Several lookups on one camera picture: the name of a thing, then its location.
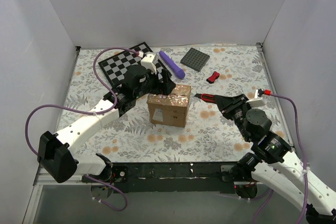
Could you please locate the red black utility knife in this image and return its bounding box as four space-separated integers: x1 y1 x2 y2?
194 93 216 104

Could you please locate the brown cardboard express box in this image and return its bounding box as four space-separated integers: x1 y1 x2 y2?
147 84 192 127

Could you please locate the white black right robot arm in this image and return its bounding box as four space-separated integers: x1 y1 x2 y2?
214 94 335 223

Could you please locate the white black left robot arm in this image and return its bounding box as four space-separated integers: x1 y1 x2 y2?
37 65 176 183

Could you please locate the black white checkerboard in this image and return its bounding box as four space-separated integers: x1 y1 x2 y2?
98 42 172 87

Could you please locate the red black knife cap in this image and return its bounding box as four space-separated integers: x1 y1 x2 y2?
206 71 220 84

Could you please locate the floral patterned table mat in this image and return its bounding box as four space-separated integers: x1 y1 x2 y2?
65 46 293 162

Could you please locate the dark grey studded baseplate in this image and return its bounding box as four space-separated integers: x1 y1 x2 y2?
180 48 210 72

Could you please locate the purple cylindrical handle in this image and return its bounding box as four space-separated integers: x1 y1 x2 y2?
159 51 185 79

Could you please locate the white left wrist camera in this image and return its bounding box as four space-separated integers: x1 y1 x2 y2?
138 51 159 74

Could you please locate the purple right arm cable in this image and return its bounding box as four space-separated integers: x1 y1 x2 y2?
251 92 309 224

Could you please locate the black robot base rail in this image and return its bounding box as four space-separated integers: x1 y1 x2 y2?
81 161 263 201

